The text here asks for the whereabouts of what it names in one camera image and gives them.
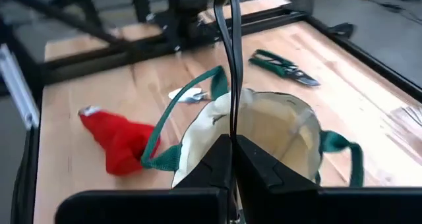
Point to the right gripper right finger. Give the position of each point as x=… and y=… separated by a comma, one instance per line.
x=280, y=201

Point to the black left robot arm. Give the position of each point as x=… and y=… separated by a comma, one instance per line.
x=188, y=16

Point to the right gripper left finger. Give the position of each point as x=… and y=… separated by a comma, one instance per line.
x=198, y=204

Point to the black metal table frame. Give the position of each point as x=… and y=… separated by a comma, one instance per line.
x=82, y=67

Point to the red gardening glove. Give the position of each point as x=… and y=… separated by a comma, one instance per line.
x=122, y=141

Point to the black frame hook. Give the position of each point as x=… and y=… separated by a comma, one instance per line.
x=343, y=30

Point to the beige green gardening tote bag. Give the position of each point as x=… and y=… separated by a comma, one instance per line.
x=273, y=125

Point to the silver aluminium rail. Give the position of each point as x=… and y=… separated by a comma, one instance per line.
x=18, y=85

